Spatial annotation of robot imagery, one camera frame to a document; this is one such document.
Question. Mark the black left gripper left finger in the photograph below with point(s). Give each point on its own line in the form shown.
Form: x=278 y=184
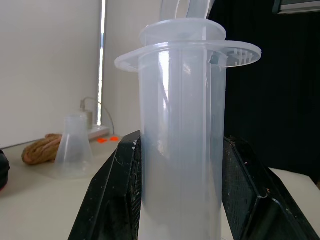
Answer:
x=110 y=190

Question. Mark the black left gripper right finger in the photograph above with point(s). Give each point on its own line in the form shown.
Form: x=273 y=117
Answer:
x=260 y=200

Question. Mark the large translucent plastic syringe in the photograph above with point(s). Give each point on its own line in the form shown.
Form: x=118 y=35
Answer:
x=182 y=130

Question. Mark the small orange plastic piece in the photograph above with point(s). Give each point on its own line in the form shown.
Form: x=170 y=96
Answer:
x=102 y=140

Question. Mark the translucent plastic conical flask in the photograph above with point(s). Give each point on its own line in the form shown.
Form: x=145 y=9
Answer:
x=74 y=150

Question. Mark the white power strip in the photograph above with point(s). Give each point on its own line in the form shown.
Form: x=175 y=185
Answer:
x=98 y=132

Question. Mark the black round object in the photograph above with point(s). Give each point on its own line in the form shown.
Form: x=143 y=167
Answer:
x=3 y=172

